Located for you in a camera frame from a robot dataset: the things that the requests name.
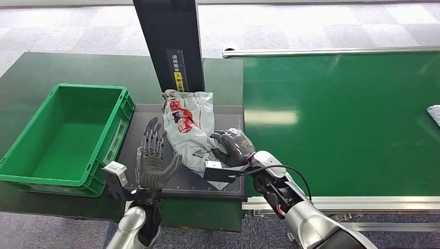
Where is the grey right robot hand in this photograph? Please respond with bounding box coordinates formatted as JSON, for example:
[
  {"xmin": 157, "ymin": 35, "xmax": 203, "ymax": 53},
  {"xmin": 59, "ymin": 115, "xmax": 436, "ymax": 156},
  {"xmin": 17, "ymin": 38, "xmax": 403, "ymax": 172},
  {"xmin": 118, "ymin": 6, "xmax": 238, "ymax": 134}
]
[{"xmin": 210, "ymin": 128, "xmax": 257, "ymax": 168}]

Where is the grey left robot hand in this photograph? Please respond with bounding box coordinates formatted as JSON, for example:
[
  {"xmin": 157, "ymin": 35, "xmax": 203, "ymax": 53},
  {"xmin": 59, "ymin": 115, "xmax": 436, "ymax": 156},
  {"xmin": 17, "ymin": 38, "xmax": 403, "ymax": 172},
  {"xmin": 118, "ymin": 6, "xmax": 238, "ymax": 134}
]
[{"xmin": 135, "ymin": 117, "xmax": 183, "ymax": 191}]

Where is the grey package with red print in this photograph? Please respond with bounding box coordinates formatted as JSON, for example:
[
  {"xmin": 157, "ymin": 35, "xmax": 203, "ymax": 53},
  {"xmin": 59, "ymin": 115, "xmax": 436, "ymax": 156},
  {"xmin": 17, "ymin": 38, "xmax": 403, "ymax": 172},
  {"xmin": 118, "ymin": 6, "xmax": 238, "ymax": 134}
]
[{"xmin": 161, "ymin": 89, "xmax": 230, "ymax": 191}]

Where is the green conveyor belt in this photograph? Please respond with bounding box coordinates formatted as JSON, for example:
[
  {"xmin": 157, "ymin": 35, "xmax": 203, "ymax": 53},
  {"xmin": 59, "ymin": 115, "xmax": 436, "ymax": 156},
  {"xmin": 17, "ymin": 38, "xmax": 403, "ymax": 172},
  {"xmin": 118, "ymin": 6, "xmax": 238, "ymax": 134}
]
[{"xmin": 241, "ymin": 51, "xmax": 440, "ymax": 198}]

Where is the plain grey package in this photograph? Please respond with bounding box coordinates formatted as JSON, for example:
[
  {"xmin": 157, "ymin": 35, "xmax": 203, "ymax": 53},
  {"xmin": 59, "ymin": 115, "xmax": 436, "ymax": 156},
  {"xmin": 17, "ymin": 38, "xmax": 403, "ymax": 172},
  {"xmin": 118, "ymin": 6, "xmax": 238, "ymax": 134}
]
[{"xmin": 427, "ymin": 104, "xmax": 440, "ymax": 128}]

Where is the yellow label on column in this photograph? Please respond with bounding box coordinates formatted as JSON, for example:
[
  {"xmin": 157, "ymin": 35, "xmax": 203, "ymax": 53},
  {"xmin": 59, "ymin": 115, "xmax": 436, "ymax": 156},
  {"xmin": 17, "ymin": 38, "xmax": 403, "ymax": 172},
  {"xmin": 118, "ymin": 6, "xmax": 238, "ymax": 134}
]
[{"xmin": 173, "ymin": 71, "xmax": 185, "ymax": 92}]

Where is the green plastic crate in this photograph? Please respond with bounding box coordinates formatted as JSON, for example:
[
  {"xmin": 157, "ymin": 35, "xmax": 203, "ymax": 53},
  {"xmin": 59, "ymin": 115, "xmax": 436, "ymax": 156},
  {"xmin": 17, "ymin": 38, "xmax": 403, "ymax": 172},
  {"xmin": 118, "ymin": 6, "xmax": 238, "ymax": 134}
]
[{"xmin": 0, "ymin": 83, "xmax": 136, "ymax": 198}]

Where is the black scanner column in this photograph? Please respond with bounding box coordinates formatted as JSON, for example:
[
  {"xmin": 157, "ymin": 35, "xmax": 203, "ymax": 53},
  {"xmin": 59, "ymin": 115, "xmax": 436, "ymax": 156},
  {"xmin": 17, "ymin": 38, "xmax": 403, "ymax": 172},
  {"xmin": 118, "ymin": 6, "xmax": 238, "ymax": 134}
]
[{"xmin": 132, "ymin": 0, "xmax": 206, "ymax": 93}]

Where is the black scanner base plate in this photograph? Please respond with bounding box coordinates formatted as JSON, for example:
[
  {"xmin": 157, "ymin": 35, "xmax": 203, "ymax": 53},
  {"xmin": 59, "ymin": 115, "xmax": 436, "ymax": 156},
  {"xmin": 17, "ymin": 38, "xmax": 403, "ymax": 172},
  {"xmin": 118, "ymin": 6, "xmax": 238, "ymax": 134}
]
[{"xmin": 106, "ymin": 104, "xmax": 248, "ymax": 202}]

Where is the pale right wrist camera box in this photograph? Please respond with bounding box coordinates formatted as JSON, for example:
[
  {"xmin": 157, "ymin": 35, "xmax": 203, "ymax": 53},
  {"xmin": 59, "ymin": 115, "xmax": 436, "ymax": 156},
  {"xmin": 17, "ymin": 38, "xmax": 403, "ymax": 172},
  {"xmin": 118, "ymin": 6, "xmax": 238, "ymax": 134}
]
[{"xmin": 203, "ymin": 160, "xmax": 249, "ymax": 184}]

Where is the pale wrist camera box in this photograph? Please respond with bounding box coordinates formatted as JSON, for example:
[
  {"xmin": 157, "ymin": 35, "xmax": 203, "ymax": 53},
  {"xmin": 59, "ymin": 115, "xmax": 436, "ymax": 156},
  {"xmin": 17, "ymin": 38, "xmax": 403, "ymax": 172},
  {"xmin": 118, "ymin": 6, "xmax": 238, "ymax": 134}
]
[
  {"xmin": 203, "ymin": 160, "xmax": 249, "ymax": 184},
  {"xmin": 101, "ymin": 161, "xmax": 129, "ymax": 201}
]

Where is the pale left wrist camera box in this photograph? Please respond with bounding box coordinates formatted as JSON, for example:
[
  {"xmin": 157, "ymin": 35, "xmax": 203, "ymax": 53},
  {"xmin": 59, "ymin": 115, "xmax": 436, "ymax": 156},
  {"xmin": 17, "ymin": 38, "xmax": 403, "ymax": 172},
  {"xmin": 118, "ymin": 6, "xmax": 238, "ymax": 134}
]
[{"xmin": 101, "ymin": 161, "xmax": 129, "ymax": 201}]

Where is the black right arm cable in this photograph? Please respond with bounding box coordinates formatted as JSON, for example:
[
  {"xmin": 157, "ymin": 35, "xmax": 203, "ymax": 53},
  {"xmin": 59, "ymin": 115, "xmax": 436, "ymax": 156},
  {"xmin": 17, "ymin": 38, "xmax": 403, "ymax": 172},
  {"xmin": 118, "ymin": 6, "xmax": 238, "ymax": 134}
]
[{"xmin": 236, "ymin": 164, "xmax": 313, "ymax": 202}]

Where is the silver conveyor side rail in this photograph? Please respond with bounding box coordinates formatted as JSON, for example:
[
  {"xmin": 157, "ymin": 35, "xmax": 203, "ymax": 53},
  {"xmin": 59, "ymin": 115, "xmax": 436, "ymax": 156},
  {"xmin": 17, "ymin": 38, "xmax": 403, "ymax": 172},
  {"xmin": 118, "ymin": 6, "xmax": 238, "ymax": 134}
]
[
  {"xmin": 222, "ymin": 46, "xmax": 440, "ymax": 59},
  {"xmin": 241, "ymin": 196, "xmax": 440, "ymax": 216}
]

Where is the silver conveyor frame bar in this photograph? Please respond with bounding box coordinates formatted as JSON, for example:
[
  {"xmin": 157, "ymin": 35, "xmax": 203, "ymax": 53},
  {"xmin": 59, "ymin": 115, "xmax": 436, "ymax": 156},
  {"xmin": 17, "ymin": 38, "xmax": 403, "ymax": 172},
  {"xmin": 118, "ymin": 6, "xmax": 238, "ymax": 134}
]
[{"xmin": 328, "ymin": 222, "xmax": 440, "ymax": 233}]

